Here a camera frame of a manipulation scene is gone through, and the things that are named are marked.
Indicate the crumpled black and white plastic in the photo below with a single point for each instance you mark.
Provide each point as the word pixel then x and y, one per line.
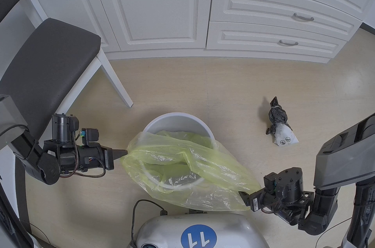
pixel 277 115

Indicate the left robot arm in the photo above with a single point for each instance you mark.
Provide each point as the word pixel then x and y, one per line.
pixel 47 164

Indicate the white chair dark grey seat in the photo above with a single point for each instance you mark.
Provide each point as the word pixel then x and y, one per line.
pixel 52 59

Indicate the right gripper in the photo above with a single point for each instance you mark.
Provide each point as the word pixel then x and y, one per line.
pixel 253 200

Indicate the yellow-green plastic bag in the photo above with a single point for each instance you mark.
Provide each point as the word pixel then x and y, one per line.
pixel 205 176

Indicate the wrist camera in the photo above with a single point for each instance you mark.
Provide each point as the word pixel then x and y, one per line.
pixel 92 135
pixel 271 181

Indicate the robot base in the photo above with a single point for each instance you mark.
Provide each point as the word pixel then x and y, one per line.
pixel 164 229

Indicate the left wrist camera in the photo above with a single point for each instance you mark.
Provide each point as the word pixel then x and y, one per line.
pixel 92 135

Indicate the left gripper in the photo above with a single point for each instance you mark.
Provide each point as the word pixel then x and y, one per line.
pixel 93 157

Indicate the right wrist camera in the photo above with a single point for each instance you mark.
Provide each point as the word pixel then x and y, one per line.
pixel 271 181

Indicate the white trash bin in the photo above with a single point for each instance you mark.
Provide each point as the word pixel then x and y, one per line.
pixel 175 119

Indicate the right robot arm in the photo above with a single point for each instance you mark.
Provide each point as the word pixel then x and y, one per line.
pixel 337 159

